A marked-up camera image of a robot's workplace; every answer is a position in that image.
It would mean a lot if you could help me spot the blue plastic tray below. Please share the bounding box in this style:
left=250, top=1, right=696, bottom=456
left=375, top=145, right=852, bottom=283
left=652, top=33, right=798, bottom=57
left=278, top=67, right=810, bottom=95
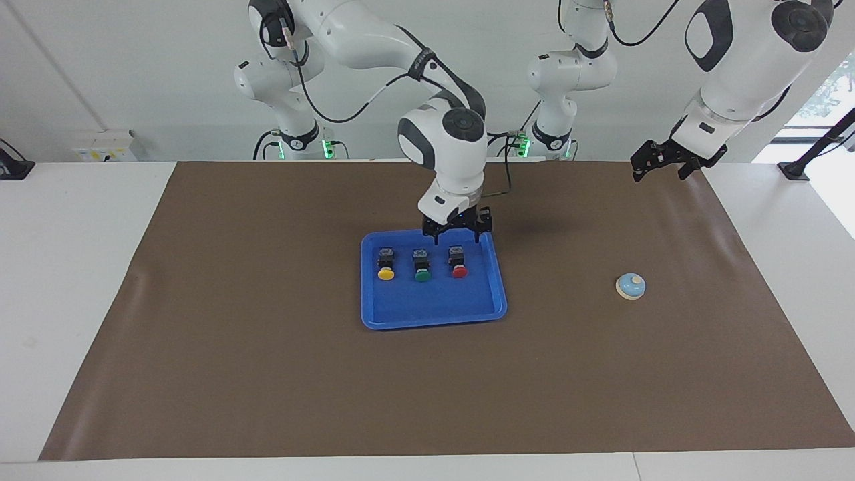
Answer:
left=361, top=227, right=508, bottom=331

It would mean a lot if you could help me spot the light blue service bell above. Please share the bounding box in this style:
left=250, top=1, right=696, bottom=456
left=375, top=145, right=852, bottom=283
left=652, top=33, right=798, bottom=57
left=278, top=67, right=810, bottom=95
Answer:
left=615, top=273, right=647, bottom=301

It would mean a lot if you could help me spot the black clamp stand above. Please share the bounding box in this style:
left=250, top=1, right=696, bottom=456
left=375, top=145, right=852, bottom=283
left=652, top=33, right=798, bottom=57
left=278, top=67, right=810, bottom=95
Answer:
left=777, top=107, right=855, bottom=181

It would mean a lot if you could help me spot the brown table mat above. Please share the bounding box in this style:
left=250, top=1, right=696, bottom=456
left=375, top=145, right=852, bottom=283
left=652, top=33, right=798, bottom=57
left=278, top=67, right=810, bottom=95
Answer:
left=39, top=160, right=855, bottom=462

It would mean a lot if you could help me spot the black left base cable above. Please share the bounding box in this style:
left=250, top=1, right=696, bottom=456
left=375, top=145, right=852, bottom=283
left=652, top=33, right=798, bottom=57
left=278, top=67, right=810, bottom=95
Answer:
left=478, top=100, right=543, bottom=158

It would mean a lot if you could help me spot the black base cable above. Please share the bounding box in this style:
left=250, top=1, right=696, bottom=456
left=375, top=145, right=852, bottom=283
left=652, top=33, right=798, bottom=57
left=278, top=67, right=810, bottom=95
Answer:
left=478, top=100, right=543, bottom=158
left=252, top=129, right=281, bottom=161

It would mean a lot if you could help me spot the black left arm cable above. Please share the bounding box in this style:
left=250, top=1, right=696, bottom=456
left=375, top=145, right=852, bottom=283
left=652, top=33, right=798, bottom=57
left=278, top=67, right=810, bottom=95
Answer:
left=601, top=0, right=682, bottom=49

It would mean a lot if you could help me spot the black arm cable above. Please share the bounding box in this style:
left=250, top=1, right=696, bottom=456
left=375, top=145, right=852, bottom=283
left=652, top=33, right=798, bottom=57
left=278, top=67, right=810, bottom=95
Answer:
left=601, top=0, right=682, bottom=49
left=281, top=17, right=516, bottom=198

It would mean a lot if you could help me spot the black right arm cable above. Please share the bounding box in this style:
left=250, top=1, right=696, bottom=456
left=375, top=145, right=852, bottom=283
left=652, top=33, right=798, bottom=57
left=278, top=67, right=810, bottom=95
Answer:
left=281, top=17, right=516, bottom=198

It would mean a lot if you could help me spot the black right base cable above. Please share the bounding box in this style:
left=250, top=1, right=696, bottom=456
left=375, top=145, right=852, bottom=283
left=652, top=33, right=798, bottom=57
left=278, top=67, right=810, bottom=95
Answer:
left=252, top=129, right=281, bottom=161

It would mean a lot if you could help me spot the white wall outlet box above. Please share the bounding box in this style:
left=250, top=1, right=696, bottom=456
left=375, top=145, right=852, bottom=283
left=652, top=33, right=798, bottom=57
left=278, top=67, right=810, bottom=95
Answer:
left=72, top=130, right=138, bottom=162

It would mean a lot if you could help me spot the black table mount bracket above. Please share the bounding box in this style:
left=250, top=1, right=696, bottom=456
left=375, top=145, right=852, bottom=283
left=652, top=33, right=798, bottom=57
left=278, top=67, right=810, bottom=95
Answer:
left=0, top=139, right=35, bottom=180

